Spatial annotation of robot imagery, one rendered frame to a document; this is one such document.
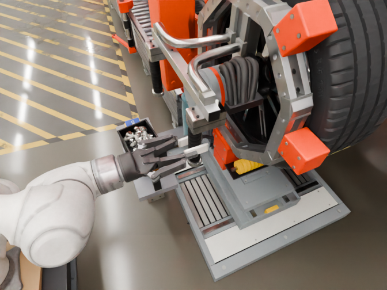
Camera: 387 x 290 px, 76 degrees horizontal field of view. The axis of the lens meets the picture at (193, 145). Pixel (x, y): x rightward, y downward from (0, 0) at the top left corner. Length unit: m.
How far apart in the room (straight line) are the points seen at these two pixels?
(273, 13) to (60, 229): 0.59
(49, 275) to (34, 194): 0.73
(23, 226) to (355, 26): 0.74
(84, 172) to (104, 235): 0.92
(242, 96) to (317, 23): 0.20
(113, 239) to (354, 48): 1.33
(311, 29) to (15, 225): 0.62
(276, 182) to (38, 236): 1.14
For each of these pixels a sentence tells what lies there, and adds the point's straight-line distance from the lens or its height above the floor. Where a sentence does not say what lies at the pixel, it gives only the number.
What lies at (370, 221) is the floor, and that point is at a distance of 1.77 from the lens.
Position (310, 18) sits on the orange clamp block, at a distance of 0.57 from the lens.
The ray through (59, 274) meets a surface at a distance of 1.20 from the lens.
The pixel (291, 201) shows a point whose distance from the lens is 1.42.
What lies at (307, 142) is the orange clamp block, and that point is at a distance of 0.68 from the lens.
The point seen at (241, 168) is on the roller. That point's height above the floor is 0.53.
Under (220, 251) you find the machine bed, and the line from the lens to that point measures 1.34.
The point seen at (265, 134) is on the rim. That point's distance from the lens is 0.95.
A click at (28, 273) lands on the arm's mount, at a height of 0.32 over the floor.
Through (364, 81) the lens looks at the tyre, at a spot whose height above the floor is 1.01.
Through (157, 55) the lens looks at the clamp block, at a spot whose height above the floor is 0.92.
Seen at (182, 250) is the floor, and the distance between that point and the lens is 1.41.
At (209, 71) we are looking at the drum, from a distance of 0.77.
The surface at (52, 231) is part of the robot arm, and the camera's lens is 0.46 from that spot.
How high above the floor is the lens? 1.36
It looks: 52 degrees down
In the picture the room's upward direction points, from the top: straight up
